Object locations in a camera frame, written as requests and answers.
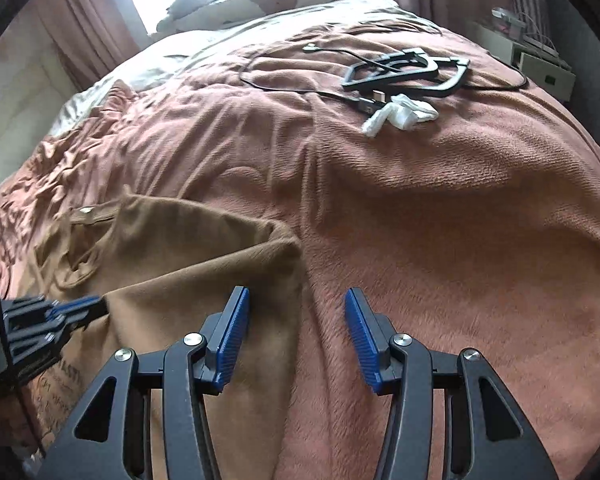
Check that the cream padded headboard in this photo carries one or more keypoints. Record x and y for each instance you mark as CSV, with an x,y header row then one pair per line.
x,y
20,125

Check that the printed window seat cushion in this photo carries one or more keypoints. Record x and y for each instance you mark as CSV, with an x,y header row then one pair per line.
x,y
280,0

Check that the tan printed T-shirt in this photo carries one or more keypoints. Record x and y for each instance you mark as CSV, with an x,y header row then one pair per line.
x,y
180,250

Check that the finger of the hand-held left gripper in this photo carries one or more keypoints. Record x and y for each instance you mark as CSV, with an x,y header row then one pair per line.
x,y
45,340
77,306

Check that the brown blanket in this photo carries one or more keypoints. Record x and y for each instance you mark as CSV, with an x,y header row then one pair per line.
x,y
430,210

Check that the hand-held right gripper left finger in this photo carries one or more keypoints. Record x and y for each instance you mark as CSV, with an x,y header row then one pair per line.
x,y
232,340

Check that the pink rack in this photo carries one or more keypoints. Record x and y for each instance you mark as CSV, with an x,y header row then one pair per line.
x,y
532,15

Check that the white crumpled cloth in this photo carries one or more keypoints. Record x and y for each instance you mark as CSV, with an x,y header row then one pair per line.
x,y
405,112

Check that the white nightstand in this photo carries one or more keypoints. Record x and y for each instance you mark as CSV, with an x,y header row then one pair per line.
x,y
545,72

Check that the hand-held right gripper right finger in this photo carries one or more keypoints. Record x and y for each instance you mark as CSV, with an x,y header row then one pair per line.
x,y
362,340

